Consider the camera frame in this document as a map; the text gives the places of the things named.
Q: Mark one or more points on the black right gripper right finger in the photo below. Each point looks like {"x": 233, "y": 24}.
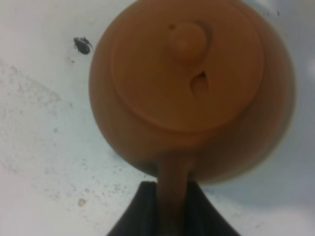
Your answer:
{"x": 201, "y": 218}

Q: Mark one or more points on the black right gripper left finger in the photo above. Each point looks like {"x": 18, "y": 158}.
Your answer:
{"x": 140, "y": 218}

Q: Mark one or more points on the brown clay teapot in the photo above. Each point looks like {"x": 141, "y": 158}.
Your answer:
{"x": 166, "y": 79}

